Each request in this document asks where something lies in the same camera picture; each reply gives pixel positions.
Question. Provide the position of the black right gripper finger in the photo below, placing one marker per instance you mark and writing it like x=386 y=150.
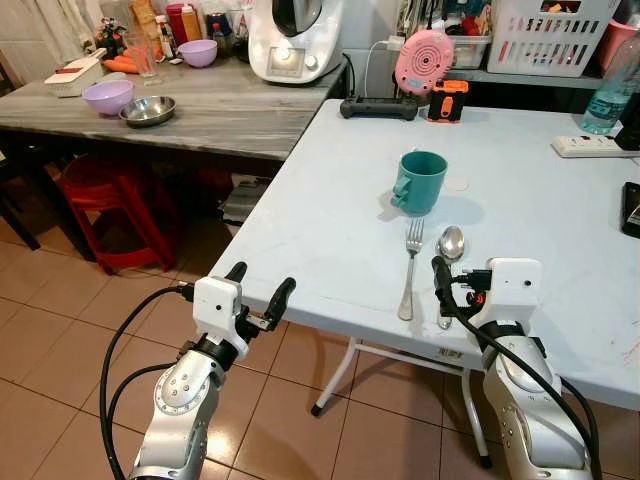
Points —
x=442 y=282

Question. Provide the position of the silver metal fork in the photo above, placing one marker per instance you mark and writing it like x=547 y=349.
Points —
x=410 y=262

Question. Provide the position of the pink plastic basin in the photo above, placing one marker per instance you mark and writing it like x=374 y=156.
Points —
x=622 y=42

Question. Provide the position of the small white round lid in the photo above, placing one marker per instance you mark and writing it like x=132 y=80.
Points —
x=456 y=185

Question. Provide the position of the silver metal spoon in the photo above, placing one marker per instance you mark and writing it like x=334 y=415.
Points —
x=452 y=243

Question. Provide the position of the orange and black device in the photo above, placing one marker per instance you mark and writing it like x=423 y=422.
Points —
x=448 y=102

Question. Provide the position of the teal ceramic mug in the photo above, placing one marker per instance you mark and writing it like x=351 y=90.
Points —
x=422 y=182

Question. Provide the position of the small purple plastic bowl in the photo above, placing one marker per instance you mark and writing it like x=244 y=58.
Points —
x=198 y=54

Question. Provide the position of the white box grater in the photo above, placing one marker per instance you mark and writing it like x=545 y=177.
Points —
x=75 y=73

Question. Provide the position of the stainless steel bowl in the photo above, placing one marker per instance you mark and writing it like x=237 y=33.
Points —
x=148 y=112

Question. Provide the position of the clear plastic storage box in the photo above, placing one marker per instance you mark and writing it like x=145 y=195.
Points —
x=468 y=52

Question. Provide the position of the clear plastic water bottle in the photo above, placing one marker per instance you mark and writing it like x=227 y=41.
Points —
x=610 y=95

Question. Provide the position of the black flat device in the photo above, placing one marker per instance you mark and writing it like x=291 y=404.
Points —
x=631 y=210

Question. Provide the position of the white plastic laundry basket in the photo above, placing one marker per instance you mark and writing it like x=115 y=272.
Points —
x=550 y=40

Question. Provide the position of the pink round appliance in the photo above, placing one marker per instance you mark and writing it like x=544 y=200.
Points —
x=424 y=62

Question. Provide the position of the red plastic stool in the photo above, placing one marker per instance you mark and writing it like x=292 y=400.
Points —
x=115 y=205

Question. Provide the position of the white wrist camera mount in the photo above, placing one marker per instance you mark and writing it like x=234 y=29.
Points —
x=215 y=305
x=510 y=290

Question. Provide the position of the black power plug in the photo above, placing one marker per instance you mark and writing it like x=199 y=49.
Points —
x=630 y=135

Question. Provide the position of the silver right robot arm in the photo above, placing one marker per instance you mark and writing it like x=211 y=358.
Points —
x=525 y=400

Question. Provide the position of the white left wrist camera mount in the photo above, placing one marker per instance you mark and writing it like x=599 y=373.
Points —
x=215 y=305

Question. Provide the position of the orange carrot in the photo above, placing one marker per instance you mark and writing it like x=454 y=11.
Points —
x=120 y=65

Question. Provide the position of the white folding table legs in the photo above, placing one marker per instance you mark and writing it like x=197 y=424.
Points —
x=345 y=365

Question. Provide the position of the clear drinking glass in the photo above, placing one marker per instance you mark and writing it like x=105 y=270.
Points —
x=143 y=58

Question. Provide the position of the black handheld controller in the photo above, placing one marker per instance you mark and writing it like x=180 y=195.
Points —
x=378 y=108

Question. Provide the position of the large purple plastic bowl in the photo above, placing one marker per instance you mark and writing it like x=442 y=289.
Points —
x=107 y=97

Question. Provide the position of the white kitchen cooking machine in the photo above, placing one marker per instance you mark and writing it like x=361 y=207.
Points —
x=295 y=45

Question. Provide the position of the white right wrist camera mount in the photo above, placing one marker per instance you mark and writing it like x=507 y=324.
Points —
x=510 y=290

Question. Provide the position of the red canister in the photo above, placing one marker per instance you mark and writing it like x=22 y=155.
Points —
x=180 y=22

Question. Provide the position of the white power strip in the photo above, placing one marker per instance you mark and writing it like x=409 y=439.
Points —
x=585 y=147

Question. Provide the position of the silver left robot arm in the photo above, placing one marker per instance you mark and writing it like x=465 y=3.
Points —
x=185 y=395

